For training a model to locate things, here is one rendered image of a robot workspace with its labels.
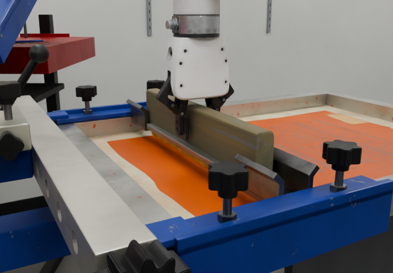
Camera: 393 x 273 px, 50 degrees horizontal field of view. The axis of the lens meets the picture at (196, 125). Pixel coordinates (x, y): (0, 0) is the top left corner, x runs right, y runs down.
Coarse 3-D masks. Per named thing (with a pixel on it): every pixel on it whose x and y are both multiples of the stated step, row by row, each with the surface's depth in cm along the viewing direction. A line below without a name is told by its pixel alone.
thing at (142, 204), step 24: (288, 96) 116; (312, 96) 119; (336, 96) 118; (96, 120) 91; (120, 120) 93; (96, 168) 62; (120, 168) 62; (120, 192) 54; (144, 192) 54; (144, 216) 48; (168, 216) 48
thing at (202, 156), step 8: (152, 128) 83; (160, 128) 82; (160, 136) 80; (168, 136) 77; (176, 136) 77; (176, 144) 74; (184, 144) 72; (192, 152) 69; (200, 152) 68; (200, 160) 67; (208, 160) 65; (216, 160) 64
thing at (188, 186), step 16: (160, 176) 69; (176, 176) 69; (192, 176) 69; (320, 176) 69; (352, 176) 69; (368, 176) 69; (384, 176) 69; (176, 192) 63; (192, 192) 63; (208, 192) 63; (240, 192) 63; (192, 208) 58; (208, 208) 58
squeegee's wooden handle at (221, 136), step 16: (160, 112) 82; (192, 112) 70; (208, 112) 67; (192, 128) 71; (208, 128) 66; (224, 128) 62; (240, 128) 58; (256, 128) 58; (192, 144) 72; (208, 144) 67; (224, 144) 63; (240, 144) 59; (256, 144) 56; (272, 144) 57; (224, 160) 63; (256, 160) 56; (272, 160) 57
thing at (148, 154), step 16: (320, 112) 113; (352, 128) 98; (368, 128) 98; (384, 128) 98; (112, 144) 86; (128, 144) 86; (144, 144) 86; (160, 144) 86; (128, 160) 76; (144, 160) 76; (160, 160) 76; (176, 160) 76; (192, 160) 76
